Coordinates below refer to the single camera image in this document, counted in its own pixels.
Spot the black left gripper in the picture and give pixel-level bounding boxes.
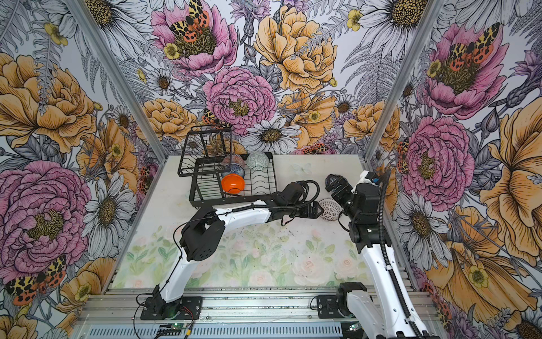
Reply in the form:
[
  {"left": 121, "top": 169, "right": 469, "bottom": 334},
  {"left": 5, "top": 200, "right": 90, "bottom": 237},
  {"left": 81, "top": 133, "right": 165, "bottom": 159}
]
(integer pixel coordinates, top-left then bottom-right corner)
[{"left": 286, "top": 201, "right": 323, "bottom": 220}]

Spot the white brown lattice bowl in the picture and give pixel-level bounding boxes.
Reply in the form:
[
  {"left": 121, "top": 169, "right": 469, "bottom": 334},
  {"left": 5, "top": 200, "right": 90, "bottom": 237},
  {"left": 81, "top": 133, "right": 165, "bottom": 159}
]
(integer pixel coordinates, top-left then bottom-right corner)
[{"left": 318, "top": 198, "right": 342, "bottom": 222}]

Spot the green patterned ceramic bowl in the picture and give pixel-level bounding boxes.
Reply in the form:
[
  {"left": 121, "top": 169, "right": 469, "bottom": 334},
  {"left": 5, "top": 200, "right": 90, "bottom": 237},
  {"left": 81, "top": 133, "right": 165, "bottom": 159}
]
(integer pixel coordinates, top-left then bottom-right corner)
[{"left": 246, "top": 152, "right": 270, "bottom": 171}]

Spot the orange plastic bowl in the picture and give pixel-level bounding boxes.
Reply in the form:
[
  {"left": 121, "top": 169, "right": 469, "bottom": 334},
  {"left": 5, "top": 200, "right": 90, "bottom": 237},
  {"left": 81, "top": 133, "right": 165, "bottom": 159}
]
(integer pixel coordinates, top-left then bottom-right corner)
[{"left": 221, "top": 173, "right": 245, "bottom": 194}]

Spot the blue floral ceramic bowl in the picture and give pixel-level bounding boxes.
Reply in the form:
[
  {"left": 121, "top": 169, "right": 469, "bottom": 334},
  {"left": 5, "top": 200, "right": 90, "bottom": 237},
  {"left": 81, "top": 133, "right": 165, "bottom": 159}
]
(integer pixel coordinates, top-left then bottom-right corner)
[{"left": 229, "top": 163, "right": 245, "bottom": 178}]

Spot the red patterned ceramic bowl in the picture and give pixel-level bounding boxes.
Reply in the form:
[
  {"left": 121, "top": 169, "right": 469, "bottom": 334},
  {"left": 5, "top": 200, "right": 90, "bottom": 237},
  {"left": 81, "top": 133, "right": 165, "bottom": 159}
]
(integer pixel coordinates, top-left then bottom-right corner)
[{"left": 222, "top": 154, "right": 246, "bottom": 168}]

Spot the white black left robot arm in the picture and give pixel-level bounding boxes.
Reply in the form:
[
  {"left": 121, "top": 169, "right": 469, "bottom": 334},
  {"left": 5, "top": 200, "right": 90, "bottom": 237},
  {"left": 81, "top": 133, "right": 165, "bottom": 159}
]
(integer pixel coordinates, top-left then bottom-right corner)
[{"left": 143, "top": 179, "right": 323, "bottom": 319}]

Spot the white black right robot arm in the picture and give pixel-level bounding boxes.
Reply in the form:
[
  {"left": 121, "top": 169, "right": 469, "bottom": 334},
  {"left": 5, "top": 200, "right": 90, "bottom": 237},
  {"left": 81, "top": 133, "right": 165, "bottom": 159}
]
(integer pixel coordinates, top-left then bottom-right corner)
[{"left": 325, "top": 171, "right": 432, "bottom": 338}]

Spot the green circuit board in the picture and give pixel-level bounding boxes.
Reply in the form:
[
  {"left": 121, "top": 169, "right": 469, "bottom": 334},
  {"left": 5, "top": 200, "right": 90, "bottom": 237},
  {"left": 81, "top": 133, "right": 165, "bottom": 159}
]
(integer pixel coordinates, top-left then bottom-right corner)
[{"left": 159, "top": 323, "right": 190, "bottom": 331}]

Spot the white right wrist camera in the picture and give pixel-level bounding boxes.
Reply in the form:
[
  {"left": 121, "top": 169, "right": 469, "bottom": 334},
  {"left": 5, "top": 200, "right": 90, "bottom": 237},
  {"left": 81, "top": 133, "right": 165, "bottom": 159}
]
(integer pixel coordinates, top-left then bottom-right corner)
[{"left": 358, "top": 170, "right": 380, "bottom": 186}]

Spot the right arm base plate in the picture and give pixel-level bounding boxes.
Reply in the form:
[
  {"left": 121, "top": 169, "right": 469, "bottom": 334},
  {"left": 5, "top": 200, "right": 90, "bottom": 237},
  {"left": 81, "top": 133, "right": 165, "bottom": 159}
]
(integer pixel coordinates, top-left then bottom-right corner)
[{"left": 316, "top": 295, "right": 347, "bottom": 319}]

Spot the black wire dish rack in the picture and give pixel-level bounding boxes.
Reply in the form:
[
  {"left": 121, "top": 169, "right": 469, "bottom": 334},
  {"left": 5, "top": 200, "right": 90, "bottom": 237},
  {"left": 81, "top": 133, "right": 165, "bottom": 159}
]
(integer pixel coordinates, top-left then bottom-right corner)
[{"left": 177, "top": 124, "right": 277, "bottom": 208}]

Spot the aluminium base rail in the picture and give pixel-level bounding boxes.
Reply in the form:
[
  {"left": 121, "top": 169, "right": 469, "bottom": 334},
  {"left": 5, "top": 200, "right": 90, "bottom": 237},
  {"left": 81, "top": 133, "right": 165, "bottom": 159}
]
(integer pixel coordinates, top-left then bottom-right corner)
[{"left": 75, "top": 285, "right": 424, "bottom": 339}]

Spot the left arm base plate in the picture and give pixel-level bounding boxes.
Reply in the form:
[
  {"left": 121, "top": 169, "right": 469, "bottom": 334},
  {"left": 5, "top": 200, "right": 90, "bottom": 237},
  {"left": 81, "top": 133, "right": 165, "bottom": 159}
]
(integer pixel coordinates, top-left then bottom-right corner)
[{"left": 141, "top": 295, "right": 203, "bottom": 321}]

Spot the right aluminium corner post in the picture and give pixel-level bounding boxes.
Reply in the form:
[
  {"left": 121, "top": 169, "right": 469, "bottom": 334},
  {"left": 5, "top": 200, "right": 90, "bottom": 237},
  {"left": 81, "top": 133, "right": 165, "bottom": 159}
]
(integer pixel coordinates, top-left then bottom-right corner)
[{"left": 364, "top": 0, "right": 445, "bottom": 163}]

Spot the aluminium corner post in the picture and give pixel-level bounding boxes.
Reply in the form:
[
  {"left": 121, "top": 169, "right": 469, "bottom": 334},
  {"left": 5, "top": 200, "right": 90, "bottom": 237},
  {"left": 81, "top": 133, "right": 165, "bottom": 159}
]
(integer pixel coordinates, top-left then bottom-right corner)
[
  {"left": 364, "top": 0, "right": 445, "bottom": 163},
  {"left": 66, "top": 1, "right": 167, "bottom": 165}
]

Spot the left aluminium corner post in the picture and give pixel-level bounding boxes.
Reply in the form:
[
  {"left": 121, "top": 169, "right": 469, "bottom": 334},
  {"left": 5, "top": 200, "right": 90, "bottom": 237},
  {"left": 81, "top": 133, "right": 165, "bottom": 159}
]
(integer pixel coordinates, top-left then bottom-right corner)
[{"left": 66, "top": 1, "right": 167, "bottom": 165}]

